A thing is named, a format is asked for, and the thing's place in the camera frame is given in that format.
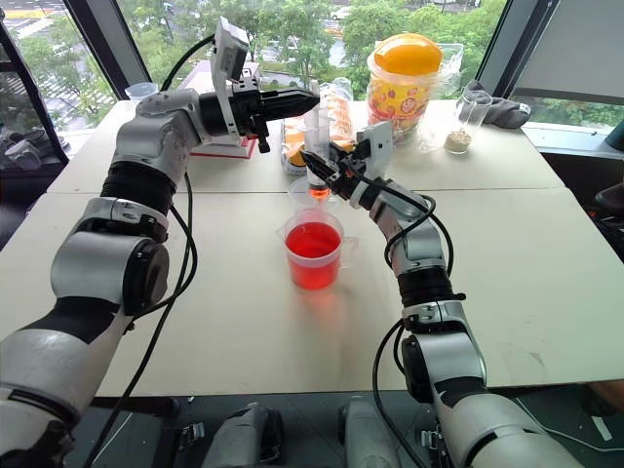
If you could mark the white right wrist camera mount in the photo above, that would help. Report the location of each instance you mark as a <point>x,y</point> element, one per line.
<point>378,146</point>

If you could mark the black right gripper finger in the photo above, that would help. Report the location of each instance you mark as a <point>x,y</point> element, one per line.
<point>319,167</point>
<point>342,154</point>

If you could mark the snack jar with orange lid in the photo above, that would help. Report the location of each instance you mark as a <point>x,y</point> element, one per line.
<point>402,88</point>

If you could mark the measuring cup full of red liquid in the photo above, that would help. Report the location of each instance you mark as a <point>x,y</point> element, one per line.
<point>313,258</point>

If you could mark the dark rounded robot leg shape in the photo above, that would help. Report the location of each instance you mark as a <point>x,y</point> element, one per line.
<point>244,439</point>
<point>365,434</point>

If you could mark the orange snack packet bag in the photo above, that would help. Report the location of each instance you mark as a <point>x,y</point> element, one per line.
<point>341,117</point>

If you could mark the nearly empty clear measuring cup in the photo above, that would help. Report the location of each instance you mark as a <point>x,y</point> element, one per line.
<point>302,195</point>

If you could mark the glass cup with grains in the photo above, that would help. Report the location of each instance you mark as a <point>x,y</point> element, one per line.
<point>460,131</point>

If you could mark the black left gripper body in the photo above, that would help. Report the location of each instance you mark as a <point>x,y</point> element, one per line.
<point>246,109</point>

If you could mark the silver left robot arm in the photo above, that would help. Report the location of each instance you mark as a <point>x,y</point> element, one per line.
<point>88,263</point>

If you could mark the teal object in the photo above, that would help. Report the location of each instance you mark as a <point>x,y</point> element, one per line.
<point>615,141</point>

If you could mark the red and white box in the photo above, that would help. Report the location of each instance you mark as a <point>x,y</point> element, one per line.
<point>219,148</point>

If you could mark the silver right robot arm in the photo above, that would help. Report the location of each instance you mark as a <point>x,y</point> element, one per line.
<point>429,244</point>

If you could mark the clear plastic bag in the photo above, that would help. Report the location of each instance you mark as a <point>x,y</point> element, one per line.
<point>451,63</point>

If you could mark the clear graduated cylinder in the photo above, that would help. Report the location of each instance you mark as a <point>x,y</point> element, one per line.
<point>318,131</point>

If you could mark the grey sock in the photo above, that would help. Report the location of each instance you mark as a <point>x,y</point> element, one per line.
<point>502,112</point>

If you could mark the black seat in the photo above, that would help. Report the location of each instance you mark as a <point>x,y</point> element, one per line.
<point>612,197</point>

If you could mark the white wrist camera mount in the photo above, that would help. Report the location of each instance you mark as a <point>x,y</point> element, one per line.
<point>229,49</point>
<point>378,146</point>

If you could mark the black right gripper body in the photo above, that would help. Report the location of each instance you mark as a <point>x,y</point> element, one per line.
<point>351,178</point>

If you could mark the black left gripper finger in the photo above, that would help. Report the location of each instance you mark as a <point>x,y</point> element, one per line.
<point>292,97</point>
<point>287,111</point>

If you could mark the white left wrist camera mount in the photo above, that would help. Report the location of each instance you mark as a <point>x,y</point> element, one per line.
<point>229,49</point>

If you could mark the small clear plastic cup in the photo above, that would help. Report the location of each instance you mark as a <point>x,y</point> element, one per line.
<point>141,91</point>

